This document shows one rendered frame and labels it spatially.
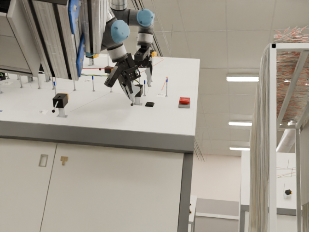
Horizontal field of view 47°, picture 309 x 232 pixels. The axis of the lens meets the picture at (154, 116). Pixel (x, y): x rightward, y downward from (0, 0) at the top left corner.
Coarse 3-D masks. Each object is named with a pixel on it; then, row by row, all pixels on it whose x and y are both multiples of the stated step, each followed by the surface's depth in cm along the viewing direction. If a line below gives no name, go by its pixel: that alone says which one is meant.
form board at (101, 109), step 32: (96, 64) 225; (160, 64) 227; (192, 64) 228; (0, 96) 180; (32, 96) 181; (96, 96) 182; (192, 96) 184; (128, 128) 152; (160, 128) 153; (192, 128) 153
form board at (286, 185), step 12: (276, 156) 469; (288, 156) 467; (276, 168) 449; (288, 168) 433; (276, 180) 430; (288, 180) 428; (300, 180) 426; (240, 192) 454; (276, 192) 413; (288, 192) 400; (240, 204) 449; (276, 204) 397; (288, 204) 396; (240, 216) 393; (276, 216) 387; (288, 216) 385; (240, 228) 389; (276, 228) 383; (288, 228) 381
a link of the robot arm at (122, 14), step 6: (114, 0) 157; (120, 0) 157; (126, 0) 160; (114, 6) 159; (120, 6) 159; (126, 6) 163; (114, 12) 161; (120, 12) 161; (126, 12) 163; (120, 18) 163; (126, 18) 163
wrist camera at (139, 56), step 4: (140, 48) 175; (144, 48) 175; (136, 52) 169; (140, 52) 168; (144, 52) 170; (148, 52) 175; (136, 56) 166; (140, 56) 166; (144, 56) 169; (140, 60) 167
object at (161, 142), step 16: (0, 128) 155; (16, 128) 155; (32, 128) 154; (48, 128) 154; (64, 128) 153; (80, 128) 152; (96, 128) 152; (80, 144) 155; (96, 144) 152; (112, 144) 149; (128, 144) 148; (144, 144) 148; (160, 144) 147; (176, 144) 147; (192, 144) 146
